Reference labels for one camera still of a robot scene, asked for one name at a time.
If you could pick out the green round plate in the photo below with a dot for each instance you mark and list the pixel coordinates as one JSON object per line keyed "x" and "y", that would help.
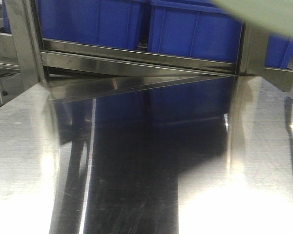
{"x": 273, "y": 15}

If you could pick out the stainless steel shelf rack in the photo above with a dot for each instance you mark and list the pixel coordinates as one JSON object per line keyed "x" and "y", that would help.
{"x": 26, "y": 50}

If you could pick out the blue plastic bin left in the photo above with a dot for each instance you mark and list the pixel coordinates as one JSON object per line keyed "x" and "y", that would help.
{"x": 111, "y": 23}

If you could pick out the blue plastic bin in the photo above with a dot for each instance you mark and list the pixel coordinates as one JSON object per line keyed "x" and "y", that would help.
{"x": 194, "y": 29}
{"x": 111, "y": 23}
{"x": 279, "y": 52}

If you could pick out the blue plastic bin middle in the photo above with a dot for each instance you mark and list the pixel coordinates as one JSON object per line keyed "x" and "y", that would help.
{"x": 194, "y": 29}

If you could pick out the blue plastic bin right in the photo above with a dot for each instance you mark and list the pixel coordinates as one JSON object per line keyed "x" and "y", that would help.
{"x": 279, "y": 52}

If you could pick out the blue bin far left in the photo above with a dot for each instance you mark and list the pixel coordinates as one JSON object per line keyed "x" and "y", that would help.
{"x": 5, "y": 18}

